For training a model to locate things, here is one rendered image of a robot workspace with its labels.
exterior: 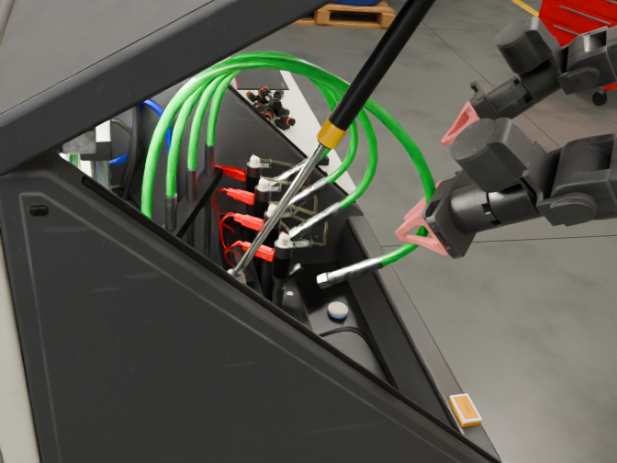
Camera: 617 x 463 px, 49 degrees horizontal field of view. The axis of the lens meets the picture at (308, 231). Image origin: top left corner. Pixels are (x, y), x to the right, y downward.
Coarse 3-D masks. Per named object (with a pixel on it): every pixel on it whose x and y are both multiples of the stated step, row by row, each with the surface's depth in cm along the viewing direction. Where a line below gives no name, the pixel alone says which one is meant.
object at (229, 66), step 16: (224, 64) 78; (240, 64) 78; (256, 64) 78; (272, 64) 77; (288, 64) 77; (304, 64) 77; (192, 80) 80; (208, 80) 80; (320, 80) 77; (336, 80) 77; (176, 96) 82; (176, 112) 83; (384, 112) 79; (160, 128) 84; (400, 128) 79; (160, 144) 86; (416, 144) 81; (416, 160) 81; (144, 176) 89; (144, 192) 90; (432, 192) 83; (144, 208) 91; (384, 256) 90; (400, 256) 89
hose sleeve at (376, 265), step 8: (376, 256) 90; (360, 264) 91; (368, 264) 90; (376, 264) 90; (336, 272) 92; (344, 272) 92; (352, 272) 91; (360, 272) 91; (368, 272) 91; (336, 280) 92; (344, 280) 92
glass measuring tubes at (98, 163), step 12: (108, 120) 90; (96, 132) 87; (108, 132) 87; (96, 144) 85; (108, 144) 86; (84, 156) 86; (96, 156) 86; (108, 156) 87; (84, 168) 87; (96, 168) 89; (108, 168) 97; (96, 180) 90; (108, 180) 91
